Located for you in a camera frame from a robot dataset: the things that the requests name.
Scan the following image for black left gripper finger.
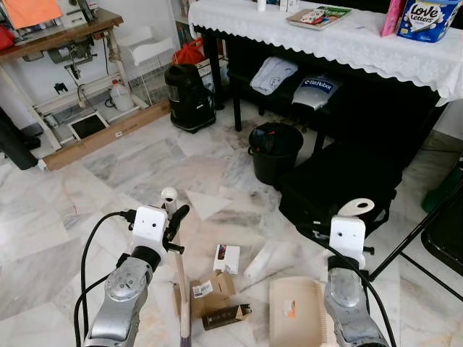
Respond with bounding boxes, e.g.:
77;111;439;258
166;205;190;243

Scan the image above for wooden broom with white knob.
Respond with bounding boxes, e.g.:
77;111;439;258
160;186;193;347

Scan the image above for brown labelled cardboard box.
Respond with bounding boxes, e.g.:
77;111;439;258
174;271;237;319

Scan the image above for small white box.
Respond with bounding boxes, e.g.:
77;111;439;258
213;244;241;275

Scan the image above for large black hard case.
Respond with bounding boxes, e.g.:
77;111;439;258
279;141;435;236

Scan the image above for black folding chair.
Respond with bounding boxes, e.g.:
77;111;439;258
369;163;463;301

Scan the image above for dark brown long box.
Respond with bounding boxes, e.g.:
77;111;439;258
201;304;252;331

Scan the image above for green plastic container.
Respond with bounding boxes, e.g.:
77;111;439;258
422;163;463;214

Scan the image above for long wooden plank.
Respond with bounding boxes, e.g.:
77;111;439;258
40;100;172;172

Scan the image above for black cylindrical appliance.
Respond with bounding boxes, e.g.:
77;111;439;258
164;64;217;134

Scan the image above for white framed black panel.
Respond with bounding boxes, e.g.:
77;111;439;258
67;111;111;142

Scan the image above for translucent plastic jug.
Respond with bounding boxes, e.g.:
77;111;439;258
109;78;135;113

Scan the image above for red plastic bag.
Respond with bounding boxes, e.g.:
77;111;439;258
171;38;207;67

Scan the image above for grey bag with blue label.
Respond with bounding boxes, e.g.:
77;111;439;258
292;72;341;111

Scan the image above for folded grey garment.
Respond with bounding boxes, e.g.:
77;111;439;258
250;56;299;96

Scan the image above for black bulky object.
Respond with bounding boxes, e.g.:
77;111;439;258
0;108;41;172

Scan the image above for grey sewing machine motor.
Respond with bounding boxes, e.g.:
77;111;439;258
51;40;98;73

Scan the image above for white lace tablecloth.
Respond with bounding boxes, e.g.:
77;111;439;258
188;0;463;106

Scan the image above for wooden top sewing table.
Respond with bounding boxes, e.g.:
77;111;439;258
0;9;156;153

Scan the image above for pink packet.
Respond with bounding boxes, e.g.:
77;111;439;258
381;0;407;37

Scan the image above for colourful flat book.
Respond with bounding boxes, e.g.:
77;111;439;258
286;6;353;31

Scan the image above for blue toilet paper pack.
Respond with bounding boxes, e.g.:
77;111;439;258
396;0;462;44

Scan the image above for orange cloth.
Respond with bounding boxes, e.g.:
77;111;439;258
4;0;64;30

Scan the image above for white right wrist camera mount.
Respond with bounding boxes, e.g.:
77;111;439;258
329;215;367;265

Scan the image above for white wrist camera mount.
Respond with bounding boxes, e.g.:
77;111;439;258
329;215;367;265
132;206;169;252

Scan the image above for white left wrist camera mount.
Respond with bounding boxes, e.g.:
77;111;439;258
132;206;169;252

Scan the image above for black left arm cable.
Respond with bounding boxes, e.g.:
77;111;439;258
72;208;138;347

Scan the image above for black bucket with handle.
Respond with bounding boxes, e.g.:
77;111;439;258
248;121;305;187

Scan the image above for white wire rack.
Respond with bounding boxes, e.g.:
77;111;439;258
116;25;178;106

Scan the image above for black table frame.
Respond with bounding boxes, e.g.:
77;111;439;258
203;29;449;156

